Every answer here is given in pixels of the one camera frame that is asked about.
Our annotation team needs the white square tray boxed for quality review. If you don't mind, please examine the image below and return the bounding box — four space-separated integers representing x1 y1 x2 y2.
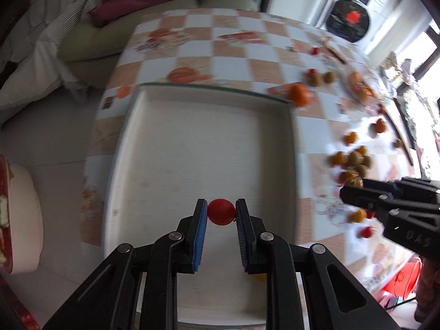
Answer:
103 82 304 328

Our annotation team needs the orange snack packet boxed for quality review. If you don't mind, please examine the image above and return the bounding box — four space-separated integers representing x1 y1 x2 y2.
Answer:
348 71 376 104

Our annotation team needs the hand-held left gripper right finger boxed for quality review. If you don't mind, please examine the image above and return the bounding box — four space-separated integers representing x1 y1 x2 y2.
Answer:
235 198 382 330

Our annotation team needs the green sofa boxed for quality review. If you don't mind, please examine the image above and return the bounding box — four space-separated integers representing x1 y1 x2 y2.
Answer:
57 0 258 63

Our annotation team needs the white round bucket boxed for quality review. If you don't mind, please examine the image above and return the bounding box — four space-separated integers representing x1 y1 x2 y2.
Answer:
6 161 45 276

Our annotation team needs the orange tomato near tray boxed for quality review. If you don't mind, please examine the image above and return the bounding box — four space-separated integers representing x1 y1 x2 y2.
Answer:
287 83 311 108

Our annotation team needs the checkered printed tablecloth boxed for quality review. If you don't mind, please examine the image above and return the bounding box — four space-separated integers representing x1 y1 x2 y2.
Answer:
81 8 424 330

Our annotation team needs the red patterned box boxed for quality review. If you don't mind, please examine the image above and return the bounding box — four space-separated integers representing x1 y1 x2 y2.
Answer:
0 155 16 276

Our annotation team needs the long wooden stick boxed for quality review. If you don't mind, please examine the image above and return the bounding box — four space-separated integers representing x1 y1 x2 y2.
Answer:
382 104 415 165

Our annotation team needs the magenta cloth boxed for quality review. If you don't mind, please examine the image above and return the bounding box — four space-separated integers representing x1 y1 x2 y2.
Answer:
89 0 211 27

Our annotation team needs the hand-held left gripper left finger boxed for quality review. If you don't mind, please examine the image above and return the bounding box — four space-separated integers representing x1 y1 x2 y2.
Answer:
43 199 208 330

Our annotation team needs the red plastic bag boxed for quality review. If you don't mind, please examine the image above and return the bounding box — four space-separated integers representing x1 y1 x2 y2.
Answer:
382 258 423 299

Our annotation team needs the white quilt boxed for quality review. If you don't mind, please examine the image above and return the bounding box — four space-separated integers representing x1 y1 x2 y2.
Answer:
0 0 114 112

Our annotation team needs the person's right forearm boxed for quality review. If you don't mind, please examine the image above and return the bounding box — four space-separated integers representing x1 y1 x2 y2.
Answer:
414 254 440 330

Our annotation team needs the small orange mandarin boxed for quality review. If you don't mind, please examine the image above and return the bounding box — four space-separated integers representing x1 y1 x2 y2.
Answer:
370 118 388 135

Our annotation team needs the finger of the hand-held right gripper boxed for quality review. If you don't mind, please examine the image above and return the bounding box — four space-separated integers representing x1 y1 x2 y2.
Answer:
361 177 440 210
340 185 440 257

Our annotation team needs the short wooden stick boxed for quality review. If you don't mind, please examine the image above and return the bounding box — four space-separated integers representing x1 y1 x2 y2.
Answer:
324 39 346 64

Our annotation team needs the white washing machine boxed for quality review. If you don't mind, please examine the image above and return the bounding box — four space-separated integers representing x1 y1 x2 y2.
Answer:
268 0 408 46

